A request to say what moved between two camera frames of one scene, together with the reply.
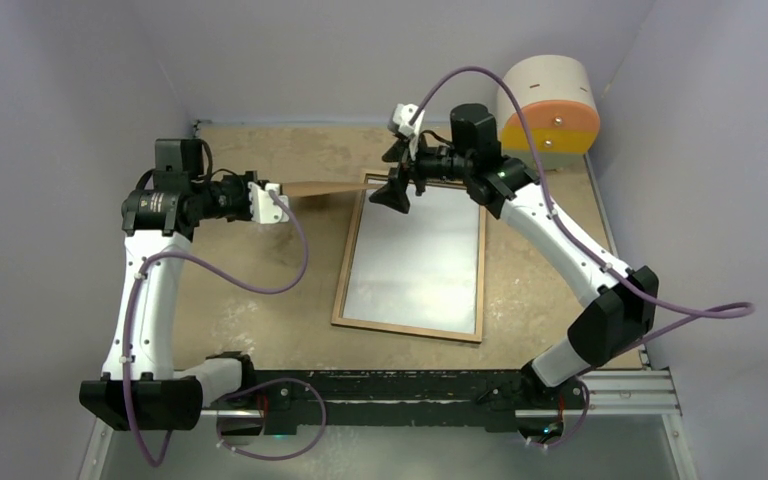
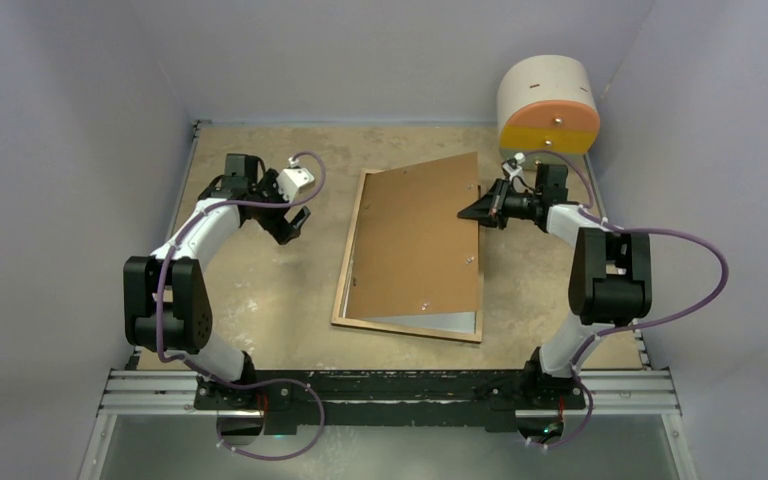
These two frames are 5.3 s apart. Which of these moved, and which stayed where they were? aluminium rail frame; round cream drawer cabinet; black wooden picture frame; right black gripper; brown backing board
Moved: brown backing board; right black gripper
Stayed: round cream drawer cabinet; black wooden picture frame; aluminium rail frame
